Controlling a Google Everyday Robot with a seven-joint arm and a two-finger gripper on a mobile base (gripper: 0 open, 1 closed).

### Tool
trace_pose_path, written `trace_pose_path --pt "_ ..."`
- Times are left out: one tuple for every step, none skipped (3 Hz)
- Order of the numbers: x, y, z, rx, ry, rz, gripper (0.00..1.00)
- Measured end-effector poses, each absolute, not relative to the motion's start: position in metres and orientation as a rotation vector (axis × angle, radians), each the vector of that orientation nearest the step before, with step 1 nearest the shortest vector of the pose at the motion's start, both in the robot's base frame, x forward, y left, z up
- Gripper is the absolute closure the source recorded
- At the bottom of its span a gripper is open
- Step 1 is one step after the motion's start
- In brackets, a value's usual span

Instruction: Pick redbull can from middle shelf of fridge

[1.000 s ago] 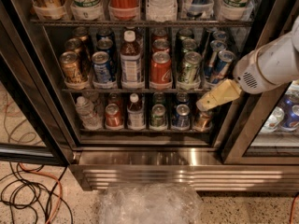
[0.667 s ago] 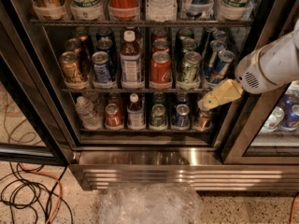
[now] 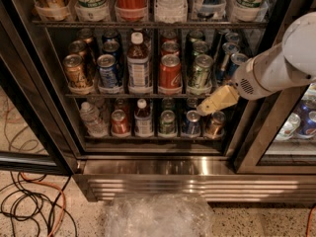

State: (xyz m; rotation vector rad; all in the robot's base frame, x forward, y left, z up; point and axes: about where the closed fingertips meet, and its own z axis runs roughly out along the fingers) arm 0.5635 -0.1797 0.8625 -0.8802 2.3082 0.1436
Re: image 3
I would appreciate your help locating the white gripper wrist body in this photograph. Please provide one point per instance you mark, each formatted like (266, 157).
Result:
(246, 80)

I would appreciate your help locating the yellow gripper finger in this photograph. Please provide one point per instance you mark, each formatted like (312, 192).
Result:
(222, 98)

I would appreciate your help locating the red bull can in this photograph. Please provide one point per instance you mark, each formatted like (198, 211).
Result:
(236, 59)
(225, 53)
(232, 37)

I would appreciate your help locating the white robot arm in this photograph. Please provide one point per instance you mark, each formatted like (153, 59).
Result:
(291, 63)

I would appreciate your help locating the gold can bottom shelf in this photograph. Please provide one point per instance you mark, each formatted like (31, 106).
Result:
(215, 125)

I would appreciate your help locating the front green can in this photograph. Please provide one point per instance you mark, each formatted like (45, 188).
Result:
(200, 71)

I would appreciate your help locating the blue can bottom shelf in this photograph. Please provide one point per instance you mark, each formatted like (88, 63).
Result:
(191, 125)

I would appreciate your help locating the middle green can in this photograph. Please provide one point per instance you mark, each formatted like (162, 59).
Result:
(199, 47)

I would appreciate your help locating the front red coke can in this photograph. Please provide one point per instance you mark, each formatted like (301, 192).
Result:
(170, 71)

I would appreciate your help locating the red coke can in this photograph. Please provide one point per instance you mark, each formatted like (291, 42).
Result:
(170, 71)
(170, 47)

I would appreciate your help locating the green can bottom shelf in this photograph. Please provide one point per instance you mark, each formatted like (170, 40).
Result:
(167, 122)

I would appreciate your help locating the blue can behind right door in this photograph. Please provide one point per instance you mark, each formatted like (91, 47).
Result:
(307, 128)

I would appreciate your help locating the middle red coke can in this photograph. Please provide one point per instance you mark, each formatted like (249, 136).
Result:
(170, 47)

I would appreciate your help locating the brown tea bottle bottom shelf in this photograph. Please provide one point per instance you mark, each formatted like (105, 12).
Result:
(143, 119)

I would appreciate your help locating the brown tea bottle shelf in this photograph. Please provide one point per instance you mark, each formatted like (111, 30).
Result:
(138, 61)
(143, 119)

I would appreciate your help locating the brown tea bottle middle shelf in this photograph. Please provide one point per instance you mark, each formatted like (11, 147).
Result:
(138, 61)

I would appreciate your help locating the red can bottom shelf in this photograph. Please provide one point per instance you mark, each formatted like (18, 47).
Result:
(120, 124)

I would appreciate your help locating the front blue pepsi can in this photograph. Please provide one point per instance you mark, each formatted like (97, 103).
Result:
(108, 71)

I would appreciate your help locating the blue pepsi can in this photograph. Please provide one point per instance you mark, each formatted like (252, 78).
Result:
(108, 71)
(113, 48)

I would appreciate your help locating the stainless steel fridge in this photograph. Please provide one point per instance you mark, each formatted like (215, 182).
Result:
(245, 165)

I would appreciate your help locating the middle blue pepsi can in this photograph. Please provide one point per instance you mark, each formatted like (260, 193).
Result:
(113, 48)

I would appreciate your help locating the clear water bottle bottom shelf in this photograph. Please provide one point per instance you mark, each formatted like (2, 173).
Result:
(90, 115)

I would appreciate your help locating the front gold can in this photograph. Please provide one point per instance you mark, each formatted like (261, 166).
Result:
(74, 68)

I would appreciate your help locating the middle gold can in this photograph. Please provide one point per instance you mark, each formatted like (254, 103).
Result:
(81, 48)

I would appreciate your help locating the large coca-cola bottle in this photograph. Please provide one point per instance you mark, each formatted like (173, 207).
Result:
(131, 10)

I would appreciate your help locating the clear plastic bag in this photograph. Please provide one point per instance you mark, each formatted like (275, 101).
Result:
(158, 216)

